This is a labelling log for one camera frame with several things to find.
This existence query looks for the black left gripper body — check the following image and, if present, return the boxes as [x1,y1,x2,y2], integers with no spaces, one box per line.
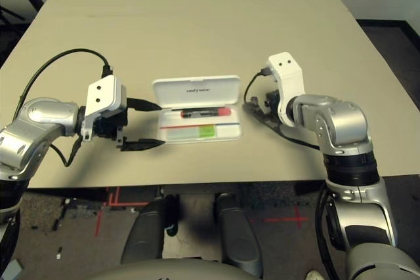
[93,109,129,150]

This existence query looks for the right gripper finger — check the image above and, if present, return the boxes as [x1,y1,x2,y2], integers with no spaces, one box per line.
[254,108,280,127]

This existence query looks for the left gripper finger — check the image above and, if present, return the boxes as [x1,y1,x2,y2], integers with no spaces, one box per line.
[126,97,163,113]
[120,138,166,153]

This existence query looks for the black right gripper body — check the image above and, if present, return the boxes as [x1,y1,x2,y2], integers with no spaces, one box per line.
[261,88,282,119]

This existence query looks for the white plastic pencil case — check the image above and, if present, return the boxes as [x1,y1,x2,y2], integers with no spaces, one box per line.
[152,75,243,143]

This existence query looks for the green and white stationery stick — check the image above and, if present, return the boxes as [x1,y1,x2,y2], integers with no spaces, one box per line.
[166,125,217,140]

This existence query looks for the black marker with red cap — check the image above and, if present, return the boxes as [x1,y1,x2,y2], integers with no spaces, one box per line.
[180,106,232,119]

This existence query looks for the black table base bar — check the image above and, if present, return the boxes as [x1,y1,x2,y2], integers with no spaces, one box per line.
[295,180,326,196]

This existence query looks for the grey robot left leg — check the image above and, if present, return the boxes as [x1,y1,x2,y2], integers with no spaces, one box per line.
[121,194,175,265]

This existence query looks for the grey robot torso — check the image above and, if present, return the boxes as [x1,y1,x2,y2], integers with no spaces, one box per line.
[94,258,263,280]

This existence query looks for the black tripod stand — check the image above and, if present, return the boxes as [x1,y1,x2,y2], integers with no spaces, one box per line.
[0,5,26,22]

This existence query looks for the small grey floor box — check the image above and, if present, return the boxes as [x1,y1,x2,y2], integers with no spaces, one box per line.
[0,258,24,280]

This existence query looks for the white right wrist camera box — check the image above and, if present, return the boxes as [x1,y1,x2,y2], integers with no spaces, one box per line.
[266,52,306,129]

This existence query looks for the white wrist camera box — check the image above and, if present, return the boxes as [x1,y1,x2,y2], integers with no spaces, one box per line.
[266,52,306,129]
[80,75,128,143]

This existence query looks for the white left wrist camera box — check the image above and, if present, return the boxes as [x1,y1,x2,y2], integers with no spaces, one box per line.
[80,75,128,143]

